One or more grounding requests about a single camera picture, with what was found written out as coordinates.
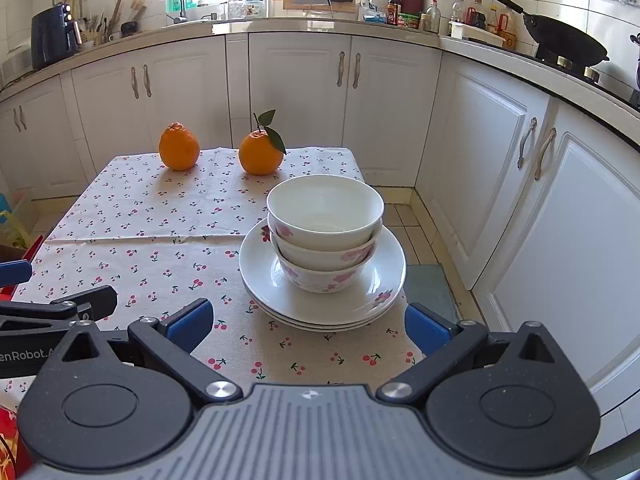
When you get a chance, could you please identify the white plate fruit print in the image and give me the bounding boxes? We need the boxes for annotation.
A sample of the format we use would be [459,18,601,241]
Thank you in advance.
[239,217,407,322]
[244,285,402,328]
[249,295,397,334]

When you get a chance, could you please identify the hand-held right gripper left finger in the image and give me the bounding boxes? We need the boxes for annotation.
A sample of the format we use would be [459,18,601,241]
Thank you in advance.
[50,298,244,403]

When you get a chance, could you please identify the orange red bottle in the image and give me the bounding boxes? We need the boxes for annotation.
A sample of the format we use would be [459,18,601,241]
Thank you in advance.
[500,9,518,51]

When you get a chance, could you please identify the black wok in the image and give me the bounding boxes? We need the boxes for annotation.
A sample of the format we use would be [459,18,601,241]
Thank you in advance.
[475,0,611,63]

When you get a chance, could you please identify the orange with green leaf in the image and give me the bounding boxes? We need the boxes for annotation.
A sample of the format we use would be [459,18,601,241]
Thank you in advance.
[238,109,288,177]

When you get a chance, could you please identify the white bowl pink flowers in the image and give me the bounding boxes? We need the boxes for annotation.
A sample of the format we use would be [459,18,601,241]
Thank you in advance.
[267,212,383,272]
[272,245,381,293]
[266,175,385,252]

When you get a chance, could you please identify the red printed box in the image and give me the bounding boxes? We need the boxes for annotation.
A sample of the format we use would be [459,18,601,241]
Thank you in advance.
[0,405,32,480]

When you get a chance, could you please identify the black air fryer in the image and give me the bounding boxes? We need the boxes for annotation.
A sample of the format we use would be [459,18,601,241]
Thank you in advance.
[31,2,80,71]

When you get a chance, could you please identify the utensil rack with utensils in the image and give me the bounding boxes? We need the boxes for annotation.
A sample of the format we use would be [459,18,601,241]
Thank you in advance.
[77,0,148,43]

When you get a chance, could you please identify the blue packet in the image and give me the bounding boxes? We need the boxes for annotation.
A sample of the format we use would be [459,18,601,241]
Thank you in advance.
[358,0,387,24]

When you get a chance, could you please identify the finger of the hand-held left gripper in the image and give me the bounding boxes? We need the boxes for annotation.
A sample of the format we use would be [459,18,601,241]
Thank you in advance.
[0,260,34,289]
[0,285,118,333]

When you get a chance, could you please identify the cherry print tablecloth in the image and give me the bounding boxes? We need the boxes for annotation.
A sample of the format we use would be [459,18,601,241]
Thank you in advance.
[0,146,416,401]

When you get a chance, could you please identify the white tray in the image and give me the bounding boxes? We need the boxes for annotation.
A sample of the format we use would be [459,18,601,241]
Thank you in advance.
[449,22,506,47]

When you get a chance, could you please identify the gas stove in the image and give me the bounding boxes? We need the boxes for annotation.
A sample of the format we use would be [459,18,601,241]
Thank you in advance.
[532,50,640,108]

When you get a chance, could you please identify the grey floor mat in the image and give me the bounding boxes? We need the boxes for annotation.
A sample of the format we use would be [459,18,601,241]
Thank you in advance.
[402,262,463,323]

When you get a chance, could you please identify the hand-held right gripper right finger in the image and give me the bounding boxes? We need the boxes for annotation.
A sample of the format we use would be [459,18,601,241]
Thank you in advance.
[376,303,571,403]

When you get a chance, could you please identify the orange with knobbed top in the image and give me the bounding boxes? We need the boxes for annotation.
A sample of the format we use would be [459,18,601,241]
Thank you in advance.
[158,121,201,172]

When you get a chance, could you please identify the yellow green bag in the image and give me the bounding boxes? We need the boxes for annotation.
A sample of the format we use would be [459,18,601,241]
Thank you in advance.
[0,210,32,250]

